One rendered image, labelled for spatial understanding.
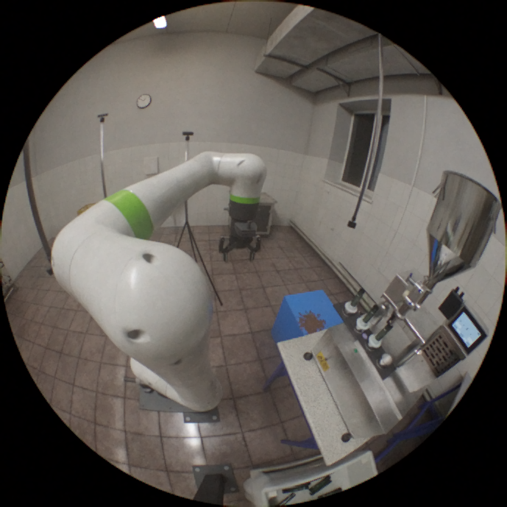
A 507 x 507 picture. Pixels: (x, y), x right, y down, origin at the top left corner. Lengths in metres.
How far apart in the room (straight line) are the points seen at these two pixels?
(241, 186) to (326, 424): 1.07
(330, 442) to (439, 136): 2.70
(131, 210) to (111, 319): 0.19
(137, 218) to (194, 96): 3.58
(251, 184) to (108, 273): 0.41
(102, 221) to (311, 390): 1.02
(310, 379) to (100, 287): 0.98
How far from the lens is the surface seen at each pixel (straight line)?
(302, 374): 1.01
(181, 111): 3.74
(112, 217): 0.28
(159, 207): 0.33
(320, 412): 1.00
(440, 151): 2.39
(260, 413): 1.68
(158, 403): 0.78
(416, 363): 0.89
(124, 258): 0.15
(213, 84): 3.88
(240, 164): 0.49
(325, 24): 2.59
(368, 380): 0.84
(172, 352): 0.15
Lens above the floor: 1.65
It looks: 33 degrees down
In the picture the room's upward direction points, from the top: 8 degrees clockwise
